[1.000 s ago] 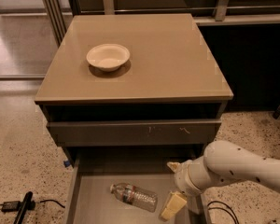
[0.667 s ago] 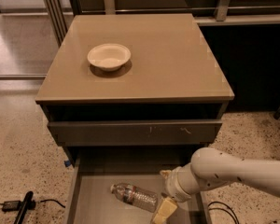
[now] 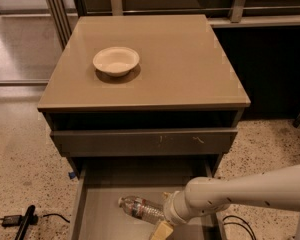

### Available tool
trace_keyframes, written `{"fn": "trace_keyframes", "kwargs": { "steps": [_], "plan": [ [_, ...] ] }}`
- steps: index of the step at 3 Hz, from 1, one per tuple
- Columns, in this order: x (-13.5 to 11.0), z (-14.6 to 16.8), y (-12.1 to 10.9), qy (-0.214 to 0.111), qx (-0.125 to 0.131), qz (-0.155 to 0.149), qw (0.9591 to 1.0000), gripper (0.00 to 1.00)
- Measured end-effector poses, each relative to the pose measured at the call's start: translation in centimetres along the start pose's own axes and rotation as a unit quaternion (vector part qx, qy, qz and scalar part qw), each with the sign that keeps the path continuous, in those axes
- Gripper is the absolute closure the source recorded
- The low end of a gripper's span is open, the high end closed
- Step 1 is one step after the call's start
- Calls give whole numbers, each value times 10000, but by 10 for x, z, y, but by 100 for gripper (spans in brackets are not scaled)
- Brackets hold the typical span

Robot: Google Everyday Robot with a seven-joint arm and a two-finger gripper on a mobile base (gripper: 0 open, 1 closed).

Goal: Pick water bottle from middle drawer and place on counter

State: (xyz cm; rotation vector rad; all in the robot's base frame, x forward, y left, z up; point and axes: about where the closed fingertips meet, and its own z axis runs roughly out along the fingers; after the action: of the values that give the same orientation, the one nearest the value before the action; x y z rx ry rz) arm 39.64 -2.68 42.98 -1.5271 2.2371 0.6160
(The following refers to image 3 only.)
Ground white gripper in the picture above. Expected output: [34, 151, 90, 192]
[149, 191, 188, 240]

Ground clear plastic water bottle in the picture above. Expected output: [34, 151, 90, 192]
[118, 196, 165, 225]

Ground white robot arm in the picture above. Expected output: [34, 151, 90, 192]
[149, 165, 300, 240]

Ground grey open middle drawer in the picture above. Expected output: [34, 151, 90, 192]
[69, 157, 212, 240]

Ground grey top drawer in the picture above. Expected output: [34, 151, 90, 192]
[51, 128, 237, 157]

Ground grey drawer cabinet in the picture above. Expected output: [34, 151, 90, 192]
[38, 15, 250, 172]

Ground blue tape piece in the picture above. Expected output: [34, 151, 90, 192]
[68, 172, 76, 180]

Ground black bar device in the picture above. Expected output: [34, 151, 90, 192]
[14, 205, 38, 240]

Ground black power adapter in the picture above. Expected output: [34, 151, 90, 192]
[2, 215, 22, 227]

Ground white paper bowl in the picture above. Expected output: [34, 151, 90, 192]
[93, 47, 140, 77]

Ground black floor cables right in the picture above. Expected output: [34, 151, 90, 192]
[221, 214, 257, 240]

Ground black floor cable left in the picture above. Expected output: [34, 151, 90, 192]
[0, 213, 71, 224]

